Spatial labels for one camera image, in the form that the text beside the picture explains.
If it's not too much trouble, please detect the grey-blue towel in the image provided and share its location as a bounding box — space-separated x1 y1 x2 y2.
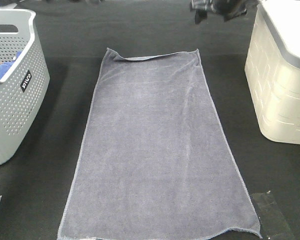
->
57 49 261 240

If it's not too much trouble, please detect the blue towel in basket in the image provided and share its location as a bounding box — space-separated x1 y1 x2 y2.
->
0 51 21 80

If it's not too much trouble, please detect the grey perforated laundry basket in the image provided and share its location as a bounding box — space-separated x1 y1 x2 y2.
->
0 9 50 165

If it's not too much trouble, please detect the dark clothing at far edge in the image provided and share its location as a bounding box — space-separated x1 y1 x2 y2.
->
189 0 247 24

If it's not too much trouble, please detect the white lidded storage bin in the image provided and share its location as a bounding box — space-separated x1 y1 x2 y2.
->
245 0 300 145

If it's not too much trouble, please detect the black fabric table mat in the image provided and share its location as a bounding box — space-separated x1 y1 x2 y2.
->
0 0 300 240

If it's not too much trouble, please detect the clear tape strip right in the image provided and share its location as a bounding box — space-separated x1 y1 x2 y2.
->
251 191 296 240

